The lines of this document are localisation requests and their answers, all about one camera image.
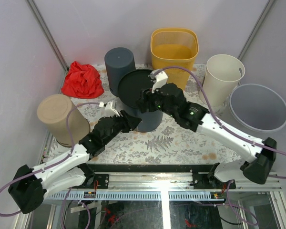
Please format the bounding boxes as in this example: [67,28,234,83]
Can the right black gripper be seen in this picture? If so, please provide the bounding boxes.
[135,82,177,118]

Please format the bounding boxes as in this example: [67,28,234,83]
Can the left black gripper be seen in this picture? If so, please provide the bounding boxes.
[104,111,142,146]

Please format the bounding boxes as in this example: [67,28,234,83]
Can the large dark navy bin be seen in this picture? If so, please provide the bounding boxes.
[118,69,163,133]

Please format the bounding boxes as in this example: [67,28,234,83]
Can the yellow mesh basket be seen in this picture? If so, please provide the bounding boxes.
[150,28,200,91]

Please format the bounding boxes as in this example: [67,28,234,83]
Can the cream white bin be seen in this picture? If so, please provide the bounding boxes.
[199,54,245,106]

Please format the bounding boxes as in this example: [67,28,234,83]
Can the slate blue tapered bin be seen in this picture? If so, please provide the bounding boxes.
[104,47,136,97]

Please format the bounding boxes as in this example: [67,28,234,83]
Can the beige bin with black rim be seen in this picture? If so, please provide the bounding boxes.
[37,94,90,147]

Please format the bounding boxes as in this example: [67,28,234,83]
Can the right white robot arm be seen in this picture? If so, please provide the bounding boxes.
[137,83,276,188]

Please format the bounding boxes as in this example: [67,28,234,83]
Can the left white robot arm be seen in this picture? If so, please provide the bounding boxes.
[8,110,142,214]

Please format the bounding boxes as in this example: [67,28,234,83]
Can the floral patterned table mat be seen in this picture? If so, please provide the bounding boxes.
[47,63,262,165]

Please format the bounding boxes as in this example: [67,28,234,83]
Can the crumpled red cloth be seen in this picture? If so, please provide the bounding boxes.
[61,61,104,99]

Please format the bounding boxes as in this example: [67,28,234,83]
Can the translucent grey bin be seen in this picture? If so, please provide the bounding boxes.
[228,83,286,133]

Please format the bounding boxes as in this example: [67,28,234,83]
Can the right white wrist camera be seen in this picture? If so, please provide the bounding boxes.
[149,69,168,93]

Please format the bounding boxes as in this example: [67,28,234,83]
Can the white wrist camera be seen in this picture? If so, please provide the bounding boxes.
[149,69,168,93]
[99,100,120,117]

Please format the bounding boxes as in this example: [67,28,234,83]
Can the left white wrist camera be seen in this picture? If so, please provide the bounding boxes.
[99,100,120,117]

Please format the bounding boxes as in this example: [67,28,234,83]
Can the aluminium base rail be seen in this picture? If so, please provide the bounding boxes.
[46,171,282,201]

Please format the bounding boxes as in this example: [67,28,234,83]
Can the right aluminium frame post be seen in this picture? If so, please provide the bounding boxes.
[238,0,277,61]

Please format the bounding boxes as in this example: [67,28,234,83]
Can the aluminium frame post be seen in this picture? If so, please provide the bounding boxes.
[238,0,277,61]
[25,0,69,72]

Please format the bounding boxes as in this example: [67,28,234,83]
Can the left aluminium frame post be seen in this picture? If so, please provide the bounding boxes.
[25,0,69,72]

